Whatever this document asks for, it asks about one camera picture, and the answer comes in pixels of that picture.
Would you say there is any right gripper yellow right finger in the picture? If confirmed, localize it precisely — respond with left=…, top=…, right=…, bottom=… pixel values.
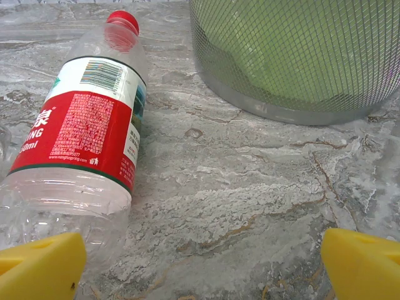
left=320, top=227, right=400, bottom=300

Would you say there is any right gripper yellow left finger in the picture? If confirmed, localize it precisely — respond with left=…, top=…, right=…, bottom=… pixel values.
left=0, top=232, right=88, bottom=300

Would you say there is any grey metal mesh bin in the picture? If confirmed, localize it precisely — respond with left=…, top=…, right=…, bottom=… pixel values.
left=189, top=0, right=400, bottom=126

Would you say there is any green-lined trash bin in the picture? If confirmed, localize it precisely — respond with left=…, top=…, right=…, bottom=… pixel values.
left=199, top=0, right=400, bottom=110

